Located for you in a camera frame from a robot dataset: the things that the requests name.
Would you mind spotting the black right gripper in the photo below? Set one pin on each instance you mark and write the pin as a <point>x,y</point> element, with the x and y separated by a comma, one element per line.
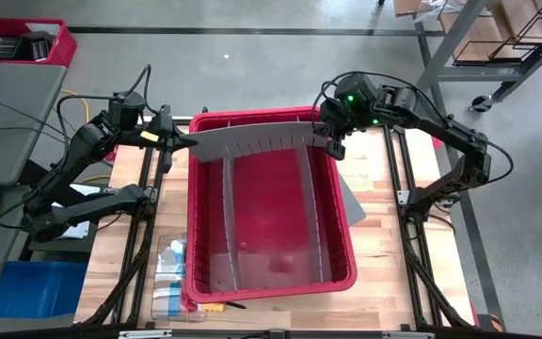
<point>355,108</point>

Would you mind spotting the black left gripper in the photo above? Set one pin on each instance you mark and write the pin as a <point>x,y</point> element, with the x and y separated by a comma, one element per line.
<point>165,143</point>

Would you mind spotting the large red plastic bin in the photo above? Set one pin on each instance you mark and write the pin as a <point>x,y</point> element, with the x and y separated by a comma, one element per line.
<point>271,212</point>

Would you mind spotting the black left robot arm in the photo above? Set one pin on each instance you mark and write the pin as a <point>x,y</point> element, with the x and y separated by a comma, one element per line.
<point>92,207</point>

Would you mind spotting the yellow tag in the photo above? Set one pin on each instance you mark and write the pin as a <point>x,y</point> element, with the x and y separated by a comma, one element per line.
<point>149,136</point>

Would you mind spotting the red clamp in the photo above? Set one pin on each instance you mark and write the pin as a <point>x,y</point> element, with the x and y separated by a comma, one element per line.
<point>111,154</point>
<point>437,142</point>

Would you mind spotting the long blue toy brick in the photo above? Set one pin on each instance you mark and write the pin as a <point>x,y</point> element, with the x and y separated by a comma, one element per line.
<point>178,253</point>

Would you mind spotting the white printed paper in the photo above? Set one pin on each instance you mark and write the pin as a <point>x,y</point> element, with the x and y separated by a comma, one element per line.
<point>80,230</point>

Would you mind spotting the small red crate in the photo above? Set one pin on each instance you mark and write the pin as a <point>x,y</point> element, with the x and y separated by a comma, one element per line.
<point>64,52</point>

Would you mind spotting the black bar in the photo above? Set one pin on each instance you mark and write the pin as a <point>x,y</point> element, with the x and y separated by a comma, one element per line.
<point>31,172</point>

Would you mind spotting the clear plastic tray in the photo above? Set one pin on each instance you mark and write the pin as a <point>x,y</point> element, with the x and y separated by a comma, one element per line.
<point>163,301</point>

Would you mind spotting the yellow toy brick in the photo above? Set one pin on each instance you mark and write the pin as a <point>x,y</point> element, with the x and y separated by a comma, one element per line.
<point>213,308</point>

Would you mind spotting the grey desk top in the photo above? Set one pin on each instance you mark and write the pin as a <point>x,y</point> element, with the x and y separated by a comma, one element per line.
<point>12,113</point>

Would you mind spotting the thin black pen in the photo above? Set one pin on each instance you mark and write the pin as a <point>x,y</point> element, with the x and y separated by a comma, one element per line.
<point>236,305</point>

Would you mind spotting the black electronic box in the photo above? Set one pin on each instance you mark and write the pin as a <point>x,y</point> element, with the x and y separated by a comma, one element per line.
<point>6,48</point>
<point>38,47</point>

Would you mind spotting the cardboard boxes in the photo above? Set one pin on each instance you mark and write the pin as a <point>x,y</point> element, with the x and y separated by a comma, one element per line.
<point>473,33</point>

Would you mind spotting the blue plastic bin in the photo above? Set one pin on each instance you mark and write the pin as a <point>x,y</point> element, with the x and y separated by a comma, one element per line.
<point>26,289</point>

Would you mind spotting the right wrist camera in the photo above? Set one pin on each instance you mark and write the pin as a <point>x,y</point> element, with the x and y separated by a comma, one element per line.
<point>336,150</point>

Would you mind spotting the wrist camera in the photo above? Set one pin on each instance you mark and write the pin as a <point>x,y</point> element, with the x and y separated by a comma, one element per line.
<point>336,150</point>
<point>162,120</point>

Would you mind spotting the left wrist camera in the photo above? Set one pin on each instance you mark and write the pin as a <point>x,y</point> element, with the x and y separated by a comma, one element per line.
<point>162,120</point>

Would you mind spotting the black table frame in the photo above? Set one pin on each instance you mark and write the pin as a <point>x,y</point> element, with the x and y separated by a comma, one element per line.
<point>135,282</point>

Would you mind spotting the grey metal cart frame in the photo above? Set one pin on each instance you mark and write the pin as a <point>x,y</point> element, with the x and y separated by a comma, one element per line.
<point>445,42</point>

